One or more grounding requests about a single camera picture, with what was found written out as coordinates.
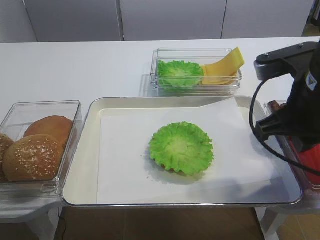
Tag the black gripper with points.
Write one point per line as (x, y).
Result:
(300, 118)

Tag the upright yellow cheese slice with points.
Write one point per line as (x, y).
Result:
(226, 66)

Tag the flat yellow cheese slice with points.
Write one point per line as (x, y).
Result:
(216, 81)

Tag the clear lettuce cheese container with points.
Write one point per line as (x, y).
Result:
(201, 56)

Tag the clear patty tomato container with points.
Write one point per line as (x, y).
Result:
(311, 192)

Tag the green lettuce leaf on tray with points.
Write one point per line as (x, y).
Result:
(182, 145)

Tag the green lettuce in container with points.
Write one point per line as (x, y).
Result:
(179, 74)

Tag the bun bottom under lettuce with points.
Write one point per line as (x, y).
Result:
(171, 169)

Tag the white parchment paper sheet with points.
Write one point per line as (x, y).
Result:
(127, 174)

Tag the white metal tray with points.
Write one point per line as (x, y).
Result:
(81, 187)

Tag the plain brown bun back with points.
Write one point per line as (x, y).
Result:
(56, 126)

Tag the clear bun container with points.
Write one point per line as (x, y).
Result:
(20, 116)

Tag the sesame bun top front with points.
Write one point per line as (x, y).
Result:
(33, 158)

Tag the sesame bun at left edge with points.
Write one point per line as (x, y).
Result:
(5, 143)

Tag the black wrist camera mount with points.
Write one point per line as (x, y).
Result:
(294, 60)

